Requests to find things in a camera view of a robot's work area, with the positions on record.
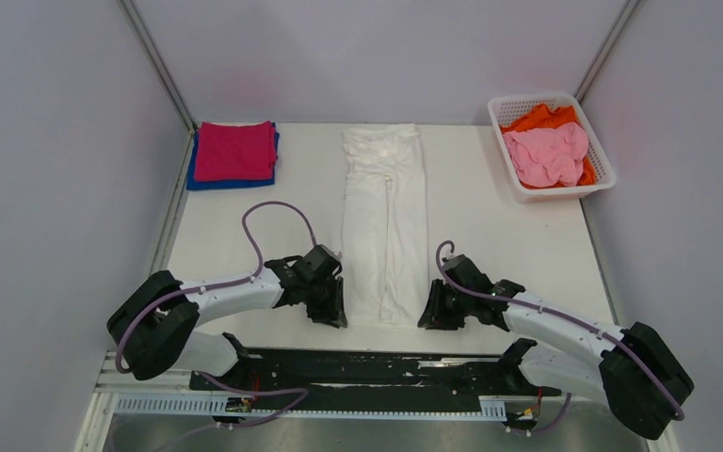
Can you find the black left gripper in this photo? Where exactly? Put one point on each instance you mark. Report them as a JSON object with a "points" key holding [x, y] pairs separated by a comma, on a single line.
{"points": [[334, 314]]}

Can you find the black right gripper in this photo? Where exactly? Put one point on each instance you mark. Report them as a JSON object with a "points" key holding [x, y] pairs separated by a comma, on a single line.
{"points": [[434, 318]]}

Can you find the white t-shirt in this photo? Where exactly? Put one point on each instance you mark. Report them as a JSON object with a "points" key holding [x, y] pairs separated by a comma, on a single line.
{"points": [[385, 231]]}

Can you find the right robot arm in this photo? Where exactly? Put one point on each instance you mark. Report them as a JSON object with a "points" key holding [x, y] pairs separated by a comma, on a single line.
{"points": [[631, 371]]}

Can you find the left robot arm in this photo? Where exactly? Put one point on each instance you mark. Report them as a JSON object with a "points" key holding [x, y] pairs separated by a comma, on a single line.
{"points": [[156, 328]]}

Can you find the folded blue t-shirt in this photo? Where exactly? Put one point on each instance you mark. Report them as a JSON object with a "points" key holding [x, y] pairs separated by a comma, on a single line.
{"points": [[193, 185]]}

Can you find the folded magenta t-shirt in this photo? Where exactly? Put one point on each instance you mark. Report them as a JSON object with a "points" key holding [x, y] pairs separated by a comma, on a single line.
{"points": [[235, 152]]}

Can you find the pink t-shirt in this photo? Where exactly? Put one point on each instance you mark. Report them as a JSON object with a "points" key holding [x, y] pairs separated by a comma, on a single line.
{"points": [[551, 157]]}

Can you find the white plastic basket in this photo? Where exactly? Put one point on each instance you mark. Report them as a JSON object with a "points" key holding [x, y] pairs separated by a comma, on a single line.
{"points": [[506, 109]]}

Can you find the orange t-shirt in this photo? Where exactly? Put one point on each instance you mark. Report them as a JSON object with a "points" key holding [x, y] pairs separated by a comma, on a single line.
{"points": [[541, 117]]}

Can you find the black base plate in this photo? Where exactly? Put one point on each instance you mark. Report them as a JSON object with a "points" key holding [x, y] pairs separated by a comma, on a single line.
{"points": [[366, 380]]}

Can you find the white slotted cable duct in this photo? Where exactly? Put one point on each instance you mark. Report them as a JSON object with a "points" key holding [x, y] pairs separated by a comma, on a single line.
{"points": [[219, 405]]}

